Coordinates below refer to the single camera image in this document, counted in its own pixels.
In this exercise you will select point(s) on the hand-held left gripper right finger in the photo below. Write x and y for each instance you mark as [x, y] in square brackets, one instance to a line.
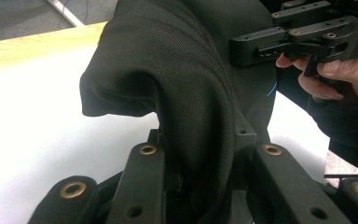
[245, 138]

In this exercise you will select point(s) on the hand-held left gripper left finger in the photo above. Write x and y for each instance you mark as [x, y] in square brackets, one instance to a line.
[158, 138]

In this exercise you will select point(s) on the black t-shirt with blue print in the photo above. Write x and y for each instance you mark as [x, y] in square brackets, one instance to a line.
[183, 77]

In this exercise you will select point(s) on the white table mat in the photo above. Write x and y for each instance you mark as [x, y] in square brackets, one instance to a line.
[43, 124]

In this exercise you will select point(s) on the white metal stand frame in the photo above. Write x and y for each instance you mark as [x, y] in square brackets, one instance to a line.
[65, 14]

